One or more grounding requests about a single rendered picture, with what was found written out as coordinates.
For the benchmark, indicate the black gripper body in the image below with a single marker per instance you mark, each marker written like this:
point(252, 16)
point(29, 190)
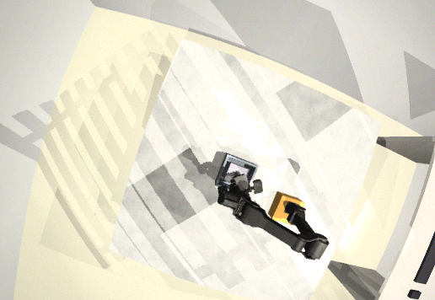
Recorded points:
point(256, 187)

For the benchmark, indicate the white flat plate with hole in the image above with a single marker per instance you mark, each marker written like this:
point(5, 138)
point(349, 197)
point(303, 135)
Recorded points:
point(232, 169)

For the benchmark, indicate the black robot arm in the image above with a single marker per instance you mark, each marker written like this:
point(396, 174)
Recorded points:
point(314, 244)

